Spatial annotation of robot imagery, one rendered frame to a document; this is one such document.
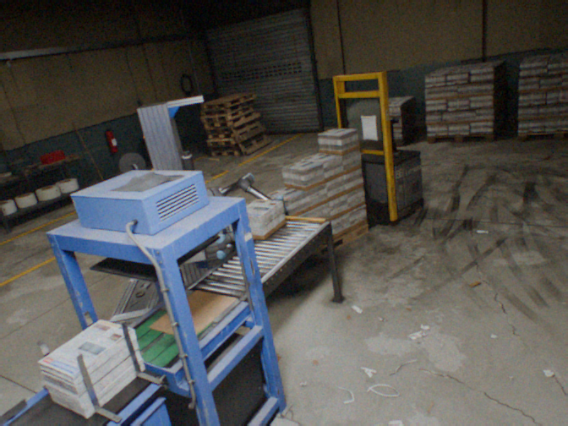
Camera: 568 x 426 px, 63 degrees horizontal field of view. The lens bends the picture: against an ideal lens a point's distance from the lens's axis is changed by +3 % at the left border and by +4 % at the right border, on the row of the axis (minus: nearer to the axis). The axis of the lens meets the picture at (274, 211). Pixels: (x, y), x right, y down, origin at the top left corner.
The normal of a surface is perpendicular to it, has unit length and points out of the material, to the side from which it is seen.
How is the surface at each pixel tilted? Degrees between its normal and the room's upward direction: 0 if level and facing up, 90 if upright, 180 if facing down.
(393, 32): 90
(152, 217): 90
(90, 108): 90
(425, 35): 90
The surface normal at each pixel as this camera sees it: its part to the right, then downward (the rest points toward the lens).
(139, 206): -0.54, 0.38
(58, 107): 0.83, 0.05
